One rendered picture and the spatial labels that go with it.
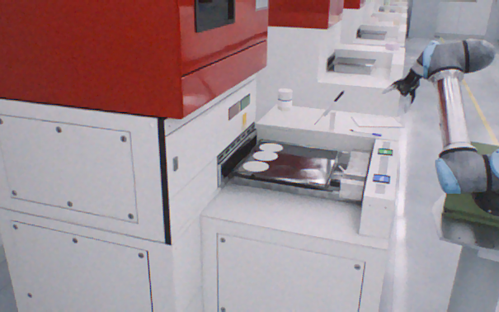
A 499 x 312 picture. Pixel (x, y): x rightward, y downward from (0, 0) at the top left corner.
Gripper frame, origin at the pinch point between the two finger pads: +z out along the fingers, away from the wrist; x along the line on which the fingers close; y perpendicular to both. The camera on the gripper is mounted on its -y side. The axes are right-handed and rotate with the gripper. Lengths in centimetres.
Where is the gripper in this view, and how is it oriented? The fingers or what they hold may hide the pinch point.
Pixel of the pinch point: (393, 103)
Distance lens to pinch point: 233.1
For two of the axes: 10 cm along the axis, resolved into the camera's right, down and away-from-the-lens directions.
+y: -6.3, 2.5, -7.3
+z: -4.1, 6.9, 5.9
